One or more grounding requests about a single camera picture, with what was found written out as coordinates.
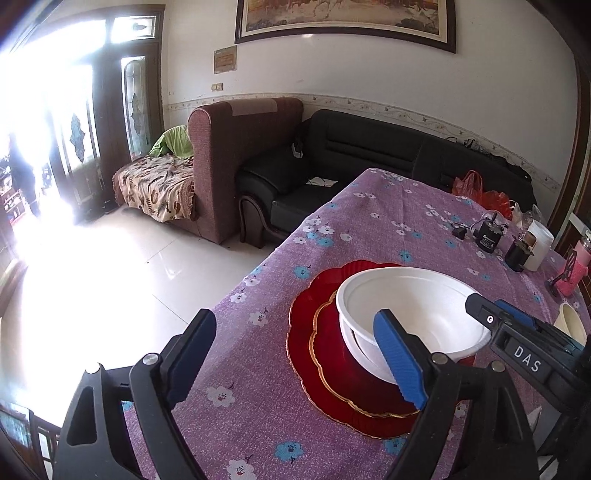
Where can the black leather sofa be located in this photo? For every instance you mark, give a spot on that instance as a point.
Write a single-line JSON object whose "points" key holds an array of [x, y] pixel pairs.
{"points": [[351, 147]]}

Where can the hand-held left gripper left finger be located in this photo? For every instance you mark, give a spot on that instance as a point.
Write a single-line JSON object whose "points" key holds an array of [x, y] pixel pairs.
{"points": [[189, 360]]}

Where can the red plastic bag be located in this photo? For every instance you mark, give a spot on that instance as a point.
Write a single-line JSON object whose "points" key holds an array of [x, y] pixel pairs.
{"points": [[496, 205], [468, 187]]}

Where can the green cloth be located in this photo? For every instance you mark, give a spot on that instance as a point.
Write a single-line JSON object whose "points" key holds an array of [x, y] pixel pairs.
{"points": [[173, 141]]}

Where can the framed wall painting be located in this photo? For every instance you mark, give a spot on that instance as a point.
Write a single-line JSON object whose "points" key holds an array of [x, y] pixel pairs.
{"points": [[346, 18]]}

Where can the pink thermos with knitted sleeve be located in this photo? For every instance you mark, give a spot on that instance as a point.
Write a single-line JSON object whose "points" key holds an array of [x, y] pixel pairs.
{"points": [[577, 272]]}

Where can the clear plastic bag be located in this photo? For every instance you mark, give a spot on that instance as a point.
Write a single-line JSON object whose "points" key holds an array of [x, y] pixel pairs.
{"points": [[526, 214]]}

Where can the small wall plaque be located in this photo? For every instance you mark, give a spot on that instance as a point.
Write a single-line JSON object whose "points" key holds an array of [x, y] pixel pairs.
{"points": [[225, 59]]}

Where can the brown fabric sofa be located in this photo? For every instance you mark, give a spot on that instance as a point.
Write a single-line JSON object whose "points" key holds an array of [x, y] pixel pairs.
{"points": [[231, 161]]}

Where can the white foam bowl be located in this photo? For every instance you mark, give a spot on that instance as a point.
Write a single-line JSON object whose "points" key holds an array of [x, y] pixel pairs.
{"points": [[415, 295]]}

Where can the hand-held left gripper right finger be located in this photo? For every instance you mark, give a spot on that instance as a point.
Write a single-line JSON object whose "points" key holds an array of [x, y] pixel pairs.
{"points": [[399, 360]]}

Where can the white plastic jar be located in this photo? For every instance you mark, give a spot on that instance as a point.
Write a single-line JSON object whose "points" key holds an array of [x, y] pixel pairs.
{"points": [[542, 244]]}

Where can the leaf patterned blanket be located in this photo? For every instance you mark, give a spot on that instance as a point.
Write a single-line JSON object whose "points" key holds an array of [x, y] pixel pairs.
{"points": [[152, 184]]}

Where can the small red gold-rimmed plate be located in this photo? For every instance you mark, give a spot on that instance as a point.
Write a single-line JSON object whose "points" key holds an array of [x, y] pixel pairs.
{"points": [[332, 350]]}

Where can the glass panel door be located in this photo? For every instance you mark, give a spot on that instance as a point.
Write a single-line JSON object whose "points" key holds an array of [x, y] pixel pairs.
{"points": [[138, 115]]}

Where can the small black charger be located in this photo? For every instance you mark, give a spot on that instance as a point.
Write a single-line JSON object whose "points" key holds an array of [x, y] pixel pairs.
{"points": [[459, 232]]}

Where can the purple floral tablecloth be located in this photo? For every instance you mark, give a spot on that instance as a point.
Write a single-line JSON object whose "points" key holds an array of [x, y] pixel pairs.
{"points": [[369, 221]]}

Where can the black phone stand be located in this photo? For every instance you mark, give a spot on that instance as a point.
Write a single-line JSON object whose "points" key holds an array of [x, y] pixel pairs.
{"points": [[557, 278]]}

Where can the black round device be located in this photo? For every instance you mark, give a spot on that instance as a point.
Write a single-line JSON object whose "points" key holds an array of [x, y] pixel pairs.
{"points": [[489, 237]]}

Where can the cream mug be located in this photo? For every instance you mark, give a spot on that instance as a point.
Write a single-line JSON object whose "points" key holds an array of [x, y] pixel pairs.
{"points": [[570, 321]]}

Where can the white paper bowl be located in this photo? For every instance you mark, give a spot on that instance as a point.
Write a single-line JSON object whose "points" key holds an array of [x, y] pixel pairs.
{"points": [[364, 355]]}

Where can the dark jar with wooden lid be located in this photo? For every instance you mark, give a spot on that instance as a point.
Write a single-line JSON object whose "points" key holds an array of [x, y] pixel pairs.
{"points": [[516, 254]]}

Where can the large red plate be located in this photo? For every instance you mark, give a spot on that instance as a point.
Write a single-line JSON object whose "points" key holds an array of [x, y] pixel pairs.
{"points": [[304, 332]]}

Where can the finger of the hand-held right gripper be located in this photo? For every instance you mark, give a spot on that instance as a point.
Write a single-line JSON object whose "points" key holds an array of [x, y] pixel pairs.
{"points": [[501, 316]]}

